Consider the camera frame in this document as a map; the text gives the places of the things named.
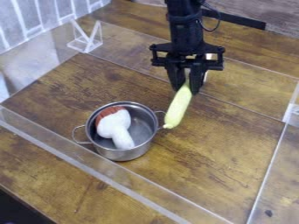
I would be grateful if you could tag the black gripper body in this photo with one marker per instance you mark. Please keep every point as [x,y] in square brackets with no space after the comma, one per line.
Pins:
[187,43]

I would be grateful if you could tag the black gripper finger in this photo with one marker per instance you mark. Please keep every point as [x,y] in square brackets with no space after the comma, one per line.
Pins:
[196,78]
[175,76]

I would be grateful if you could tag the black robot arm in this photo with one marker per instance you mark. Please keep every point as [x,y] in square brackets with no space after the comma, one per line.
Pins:
[181,11]

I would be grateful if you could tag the stainless steel pot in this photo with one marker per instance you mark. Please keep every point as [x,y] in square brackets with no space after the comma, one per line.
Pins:
[143,129]

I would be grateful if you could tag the plush mushroom toy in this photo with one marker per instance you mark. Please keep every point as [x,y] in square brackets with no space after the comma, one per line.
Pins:
[112,124]

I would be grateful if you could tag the clear acrylic triangle stand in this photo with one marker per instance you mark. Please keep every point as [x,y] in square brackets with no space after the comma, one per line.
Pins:
[85,43]

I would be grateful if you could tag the black strip on wall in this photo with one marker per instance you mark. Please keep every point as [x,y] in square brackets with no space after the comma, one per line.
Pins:
[248,22]

